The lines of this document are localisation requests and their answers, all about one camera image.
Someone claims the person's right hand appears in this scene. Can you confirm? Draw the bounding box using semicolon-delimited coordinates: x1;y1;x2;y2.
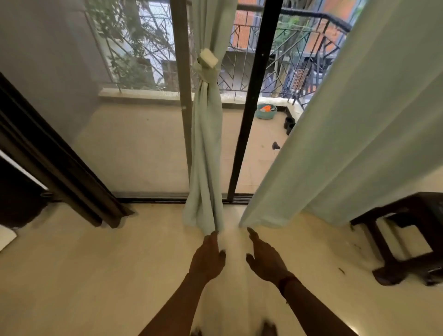
245;227;295;286

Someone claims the person's left hand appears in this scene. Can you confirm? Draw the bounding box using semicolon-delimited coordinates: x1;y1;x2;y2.
188;230;226;283

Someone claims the light teal curtain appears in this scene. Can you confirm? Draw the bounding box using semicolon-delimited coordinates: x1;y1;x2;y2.
239;0;443;229
182;0;239;236

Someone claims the dark brown curtain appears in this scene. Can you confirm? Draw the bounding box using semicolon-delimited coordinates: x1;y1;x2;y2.
0;72;134;229

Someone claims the light teal tieback strap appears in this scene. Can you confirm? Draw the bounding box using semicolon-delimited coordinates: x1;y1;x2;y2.
193;48;220;87

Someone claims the person's left forearm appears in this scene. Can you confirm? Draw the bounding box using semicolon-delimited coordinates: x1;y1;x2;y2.
138;276;208;336

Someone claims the person's right forearm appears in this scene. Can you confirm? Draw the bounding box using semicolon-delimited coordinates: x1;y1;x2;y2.
283;280;359;336

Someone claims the red wrist band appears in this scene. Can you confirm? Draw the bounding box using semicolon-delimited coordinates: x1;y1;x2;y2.
278;275;302;298

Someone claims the teal basket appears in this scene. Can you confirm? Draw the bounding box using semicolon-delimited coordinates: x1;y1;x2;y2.
255;103;277;120

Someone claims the orange and grey building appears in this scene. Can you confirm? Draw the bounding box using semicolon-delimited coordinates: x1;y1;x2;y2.
232;0;360;53

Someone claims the green tree outside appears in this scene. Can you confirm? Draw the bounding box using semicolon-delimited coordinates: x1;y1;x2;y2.
84;0;177;92

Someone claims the black balcony railing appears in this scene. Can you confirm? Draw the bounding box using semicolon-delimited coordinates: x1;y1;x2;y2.
86;3;352;111

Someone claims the grey mesh window screen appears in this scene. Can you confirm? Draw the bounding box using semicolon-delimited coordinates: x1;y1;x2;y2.
0;0;193;198

